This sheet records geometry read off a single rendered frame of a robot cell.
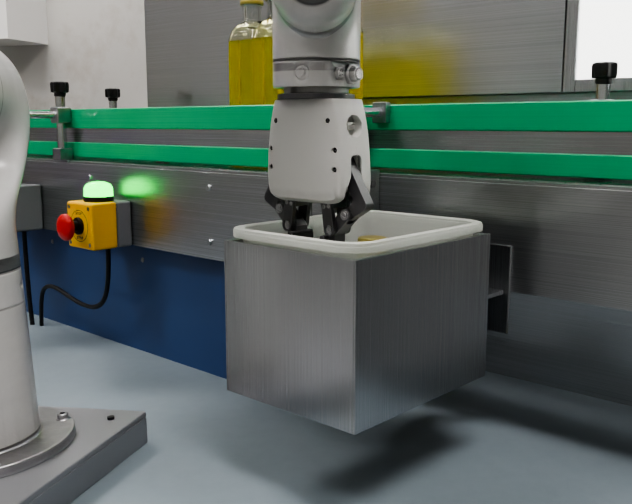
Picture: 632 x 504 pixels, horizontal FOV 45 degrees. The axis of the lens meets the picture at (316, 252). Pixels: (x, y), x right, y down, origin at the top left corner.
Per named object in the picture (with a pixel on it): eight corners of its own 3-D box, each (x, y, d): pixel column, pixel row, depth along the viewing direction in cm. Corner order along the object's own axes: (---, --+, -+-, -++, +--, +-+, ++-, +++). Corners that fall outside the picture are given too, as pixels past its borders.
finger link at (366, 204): (387, 181, 71) (361, 229, 74) (333, 135, 74) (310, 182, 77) (379, 181, 70) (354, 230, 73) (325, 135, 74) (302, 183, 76)
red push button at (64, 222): (88, 213, 114) (67, 215, 112) (89, 240, 115) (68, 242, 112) (74, 211, 117) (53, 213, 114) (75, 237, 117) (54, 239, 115)
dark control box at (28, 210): (44, 231, 137) (41, 184, 136) (0, 236, 132) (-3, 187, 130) (22, 227, 143) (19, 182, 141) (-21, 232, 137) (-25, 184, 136)
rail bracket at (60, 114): (76, 162, 131) (72, 81, 128) (36, 164, 125) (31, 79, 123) (64, 161, 133) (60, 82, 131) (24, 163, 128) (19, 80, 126)
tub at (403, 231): (490, 301, 82) (493, 220, 81) (355, 346, 66) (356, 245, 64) (363, 279, 94) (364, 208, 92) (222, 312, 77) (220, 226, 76)
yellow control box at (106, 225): (133, 248, 119) (131, 200, 118) (90, 254, 113) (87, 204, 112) (108, 243, 124) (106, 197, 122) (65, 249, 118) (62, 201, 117)
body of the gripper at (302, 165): (382, 84, 74) (380, 201, 76) (303, 87, 80) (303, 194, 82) (331, 81, 68) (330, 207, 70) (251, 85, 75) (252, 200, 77)
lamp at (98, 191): (119, 200, 118) (119, 181, 117) (93, 202, 114) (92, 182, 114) (103, 198, 121) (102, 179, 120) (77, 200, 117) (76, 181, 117)
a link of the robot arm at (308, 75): (381, 62, 74) (380, 94, 75) (313, 66, 80) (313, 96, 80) (324, 57, 68) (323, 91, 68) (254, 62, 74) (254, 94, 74)
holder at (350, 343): (510, 363, 87) (516, 228, 85) (354, 435, 67) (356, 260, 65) (389, 336, 99) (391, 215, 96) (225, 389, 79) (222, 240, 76)
